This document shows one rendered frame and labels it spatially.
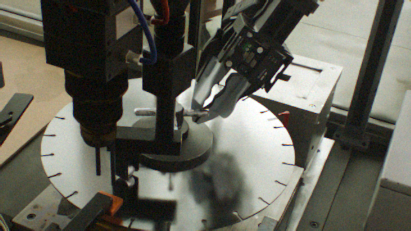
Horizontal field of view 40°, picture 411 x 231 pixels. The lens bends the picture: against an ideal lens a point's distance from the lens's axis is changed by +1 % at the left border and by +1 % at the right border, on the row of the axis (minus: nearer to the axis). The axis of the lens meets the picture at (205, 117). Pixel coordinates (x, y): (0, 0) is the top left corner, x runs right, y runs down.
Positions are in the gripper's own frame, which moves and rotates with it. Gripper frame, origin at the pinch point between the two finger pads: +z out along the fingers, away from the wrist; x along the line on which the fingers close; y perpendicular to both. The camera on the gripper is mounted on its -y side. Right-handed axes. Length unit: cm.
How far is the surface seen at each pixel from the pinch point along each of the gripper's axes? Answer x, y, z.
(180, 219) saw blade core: 1.6, 15.1, 7.0
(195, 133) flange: 1.0, 0.9, 2.6
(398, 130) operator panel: 31.6, -12.5, -10.7
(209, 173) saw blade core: 3.8, 7.2, 3.8
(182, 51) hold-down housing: -8.4, 12.6, -8.7
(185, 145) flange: 0.2, 3.6, 3.7
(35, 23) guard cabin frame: -29, -66, 24
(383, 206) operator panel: 31.0, -1.3, -1.9
